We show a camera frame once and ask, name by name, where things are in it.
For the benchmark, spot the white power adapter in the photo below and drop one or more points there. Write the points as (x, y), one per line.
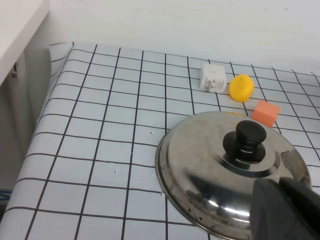
(213, 78)

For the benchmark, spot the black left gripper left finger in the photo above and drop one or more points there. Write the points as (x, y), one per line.
(272, 212)

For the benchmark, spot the stainless steel pot lid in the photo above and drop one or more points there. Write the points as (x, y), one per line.
(205, 160)

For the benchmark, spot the grey side panel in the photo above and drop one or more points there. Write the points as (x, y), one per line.
(37, 67)

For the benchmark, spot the yellow rubber duck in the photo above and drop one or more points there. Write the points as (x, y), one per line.
(241, 88)

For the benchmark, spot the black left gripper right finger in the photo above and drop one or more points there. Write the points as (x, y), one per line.
(303, 192)

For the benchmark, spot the white shelf board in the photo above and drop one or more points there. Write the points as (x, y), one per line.
(17, 30)

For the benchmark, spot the orange foam cube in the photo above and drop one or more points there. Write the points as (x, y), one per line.
(265, 113)

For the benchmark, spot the white black-grid tablecloth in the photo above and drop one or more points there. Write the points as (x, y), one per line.
(100, 130)

